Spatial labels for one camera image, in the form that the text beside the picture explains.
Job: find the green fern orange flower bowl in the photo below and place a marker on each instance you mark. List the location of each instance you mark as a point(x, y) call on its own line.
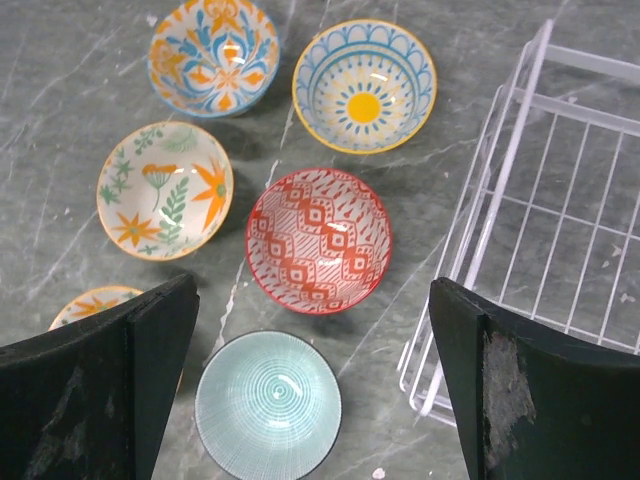
point(92, 302)

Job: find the light teal ribbed bowl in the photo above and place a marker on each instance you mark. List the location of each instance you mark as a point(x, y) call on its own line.
point(268, 406)

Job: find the white wire dish rack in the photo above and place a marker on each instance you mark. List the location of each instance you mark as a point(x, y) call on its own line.
point(546, 220)

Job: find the yellow sun pattern bowl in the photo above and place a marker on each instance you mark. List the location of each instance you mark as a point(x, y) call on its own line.
point(364, 86)

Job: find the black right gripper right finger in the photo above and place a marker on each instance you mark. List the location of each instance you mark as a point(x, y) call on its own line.
point(529, 401)

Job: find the blue orange floral bowl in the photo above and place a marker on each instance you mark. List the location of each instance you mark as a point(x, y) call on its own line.
point(213, 59)

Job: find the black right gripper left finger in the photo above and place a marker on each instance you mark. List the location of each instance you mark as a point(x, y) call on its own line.
point(91, 400)

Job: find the orange flower green leaf bowl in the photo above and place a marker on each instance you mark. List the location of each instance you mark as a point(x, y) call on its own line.
point(165, 190)

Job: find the red geometric pattern bowl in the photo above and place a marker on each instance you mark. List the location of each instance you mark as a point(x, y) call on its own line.
point(319, 241)

